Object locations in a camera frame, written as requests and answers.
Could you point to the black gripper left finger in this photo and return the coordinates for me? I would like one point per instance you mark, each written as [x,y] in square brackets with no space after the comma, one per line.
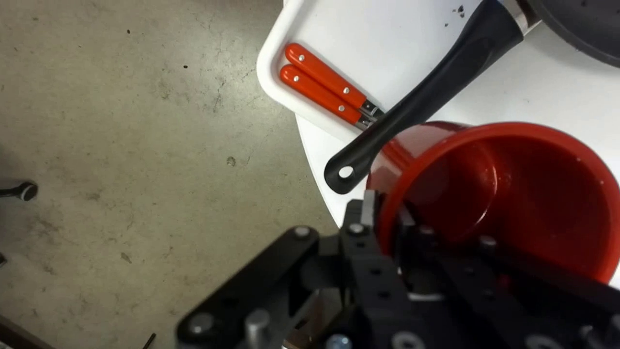
[375,296]

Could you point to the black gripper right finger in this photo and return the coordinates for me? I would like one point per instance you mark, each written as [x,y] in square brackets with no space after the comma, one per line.
[485,298]

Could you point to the orange red cup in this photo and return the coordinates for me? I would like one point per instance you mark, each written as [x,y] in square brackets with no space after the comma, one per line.
[530,188]

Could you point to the white plastic tray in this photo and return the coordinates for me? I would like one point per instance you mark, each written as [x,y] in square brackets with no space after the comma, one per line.
[387,48]

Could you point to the black frying pan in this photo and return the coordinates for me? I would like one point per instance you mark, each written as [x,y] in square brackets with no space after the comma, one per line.
[493,31]

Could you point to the orange handled fork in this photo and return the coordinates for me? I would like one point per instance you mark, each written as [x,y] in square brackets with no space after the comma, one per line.
[309,89]

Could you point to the orange handled knife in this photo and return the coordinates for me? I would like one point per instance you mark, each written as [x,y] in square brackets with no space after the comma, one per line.
[319,71]

